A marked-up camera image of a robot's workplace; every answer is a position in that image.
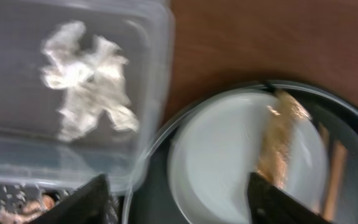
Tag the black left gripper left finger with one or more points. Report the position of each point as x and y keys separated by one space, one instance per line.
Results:
x=87 y=205

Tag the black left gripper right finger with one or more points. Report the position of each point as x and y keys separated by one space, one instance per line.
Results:
x=270 y=205

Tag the grey plate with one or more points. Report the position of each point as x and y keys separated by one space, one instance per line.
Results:
x=218 y=147

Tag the gold snack wrapper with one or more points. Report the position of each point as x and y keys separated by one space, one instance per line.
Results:
x=275 y=149

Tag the white tissue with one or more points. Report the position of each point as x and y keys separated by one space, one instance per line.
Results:
x=93 y=82

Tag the food scraps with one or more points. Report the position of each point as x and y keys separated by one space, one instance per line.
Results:
x=29 y=211

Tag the clear plastic bin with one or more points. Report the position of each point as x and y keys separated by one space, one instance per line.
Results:
x=30 y=152

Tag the black rectangular tray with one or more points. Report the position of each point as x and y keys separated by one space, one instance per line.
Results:
x=13 y=197

